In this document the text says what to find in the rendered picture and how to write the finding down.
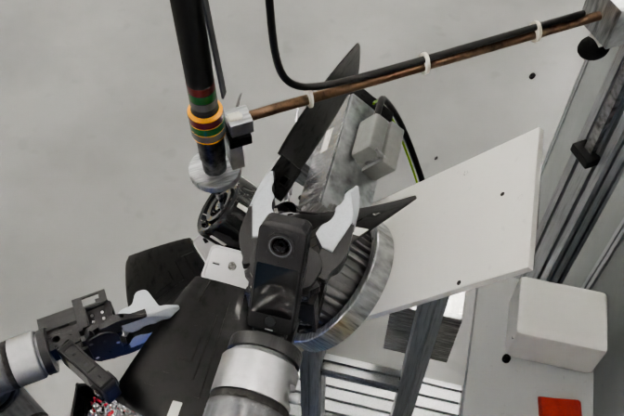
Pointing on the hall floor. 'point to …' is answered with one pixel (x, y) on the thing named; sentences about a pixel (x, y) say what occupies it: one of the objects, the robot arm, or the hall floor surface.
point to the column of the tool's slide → (580, 192)
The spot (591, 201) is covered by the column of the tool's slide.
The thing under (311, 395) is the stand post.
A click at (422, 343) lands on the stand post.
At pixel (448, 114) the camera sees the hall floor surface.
